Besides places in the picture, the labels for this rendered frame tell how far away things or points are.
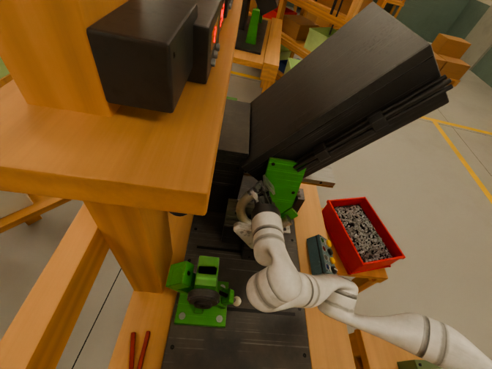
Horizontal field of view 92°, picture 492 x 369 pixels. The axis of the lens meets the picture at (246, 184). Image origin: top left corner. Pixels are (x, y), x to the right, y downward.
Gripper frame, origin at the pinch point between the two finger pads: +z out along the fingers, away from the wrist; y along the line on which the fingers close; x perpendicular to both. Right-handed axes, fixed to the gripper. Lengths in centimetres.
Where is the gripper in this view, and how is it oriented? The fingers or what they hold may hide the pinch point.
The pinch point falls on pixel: (263, 189)
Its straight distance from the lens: 70.2
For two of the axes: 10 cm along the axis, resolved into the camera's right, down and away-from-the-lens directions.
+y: -5.7, -6.8, -4.6
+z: -0.1, -5.6, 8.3
